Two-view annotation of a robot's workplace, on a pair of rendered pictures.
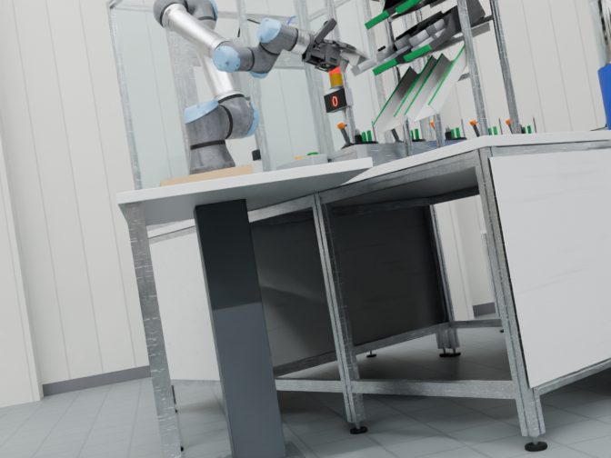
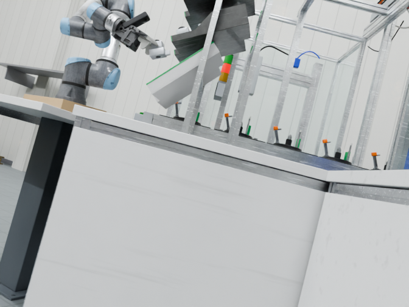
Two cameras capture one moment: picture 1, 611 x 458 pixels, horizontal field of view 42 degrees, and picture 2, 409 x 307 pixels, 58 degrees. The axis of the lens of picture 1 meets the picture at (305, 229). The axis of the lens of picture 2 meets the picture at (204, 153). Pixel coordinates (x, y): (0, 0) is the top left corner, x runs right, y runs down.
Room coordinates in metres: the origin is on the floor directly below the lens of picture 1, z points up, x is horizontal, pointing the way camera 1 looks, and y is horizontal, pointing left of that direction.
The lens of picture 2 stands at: (1.60, -1.47, 0.77)
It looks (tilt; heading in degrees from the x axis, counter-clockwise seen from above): 3 degrees up; 40
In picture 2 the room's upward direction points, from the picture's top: 15 degrees clockwise
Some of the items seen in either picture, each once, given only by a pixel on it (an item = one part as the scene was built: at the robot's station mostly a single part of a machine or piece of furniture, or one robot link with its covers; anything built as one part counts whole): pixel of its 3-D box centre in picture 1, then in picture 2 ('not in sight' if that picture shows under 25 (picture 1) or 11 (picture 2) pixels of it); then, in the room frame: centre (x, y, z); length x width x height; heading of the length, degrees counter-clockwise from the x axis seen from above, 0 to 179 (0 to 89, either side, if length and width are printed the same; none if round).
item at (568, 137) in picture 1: (446, 176); (269, 172); (3.18, -0.59, 0.84); 1.50 x 1.41 x 0.03; 39
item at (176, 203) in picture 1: (233, 197); (72, 121); (2.59, 0.22, 0.84); 0.90 x 0.70 x 0.03; 11
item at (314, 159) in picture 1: (302, 168); (143, 123); (2.83, -0.02, 0.93); 0.21 x 0.07 x 0.06; 39
